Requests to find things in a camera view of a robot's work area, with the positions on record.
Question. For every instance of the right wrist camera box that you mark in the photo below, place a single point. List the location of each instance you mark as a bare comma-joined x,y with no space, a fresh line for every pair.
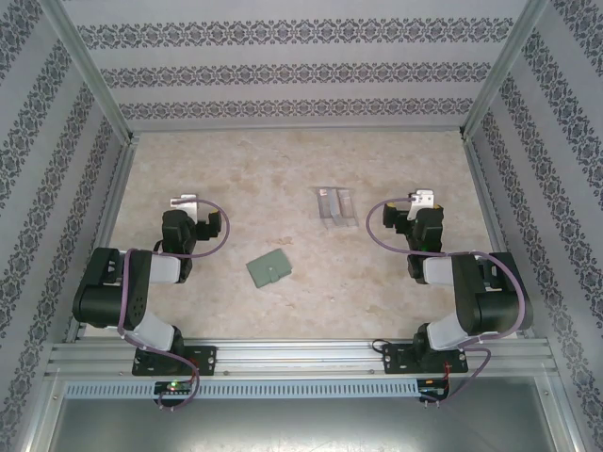
423,200

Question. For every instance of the aluminium mounting rail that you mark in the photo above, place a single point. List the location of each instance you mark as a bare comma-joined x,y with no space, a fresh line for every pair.
301,358

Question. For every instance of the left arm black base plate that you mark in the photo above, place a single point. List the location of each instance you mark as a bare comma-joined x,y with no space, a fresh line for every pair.
205,360

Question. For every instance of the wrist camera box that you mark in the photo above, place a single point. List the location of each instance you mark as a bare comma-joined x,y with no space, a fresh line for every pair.
423,200
186,203

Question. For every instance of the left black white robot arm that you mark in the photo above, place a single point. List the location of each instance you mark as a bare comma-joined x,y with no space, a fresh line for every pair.
108,292

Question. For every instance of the aluminium side rail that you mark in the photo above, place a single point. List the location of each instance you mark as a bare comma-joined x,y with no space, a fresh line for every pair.
483,188
115,198

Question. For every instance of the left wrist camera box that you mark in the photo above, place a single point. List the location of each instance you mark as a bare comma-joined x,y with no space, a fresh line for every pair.
186,203

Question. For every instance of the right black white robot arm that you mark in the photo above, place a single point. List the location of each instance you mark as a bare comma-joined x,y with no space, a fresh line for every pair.
494,301

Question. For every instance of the clear acrylic card stand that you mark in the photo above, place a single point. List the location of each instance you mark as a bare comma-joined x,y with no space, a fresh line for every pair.
340,217

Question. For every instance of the aluminium frame post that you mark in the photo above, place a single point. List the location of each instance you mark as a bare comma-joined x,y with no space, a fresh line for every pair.
94,80
504,70

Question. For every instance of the green card holder wallet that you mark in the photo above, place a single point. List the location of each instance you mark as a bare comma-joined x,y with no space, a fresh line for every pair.
268,269

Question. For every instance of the grey metal panel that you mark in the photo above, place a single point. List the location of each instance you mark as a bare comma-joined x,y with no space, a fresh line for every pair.
301,428

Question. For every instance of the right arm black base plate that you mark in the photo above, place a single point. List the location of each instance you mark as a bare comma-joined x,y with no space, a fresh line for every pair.
396,360

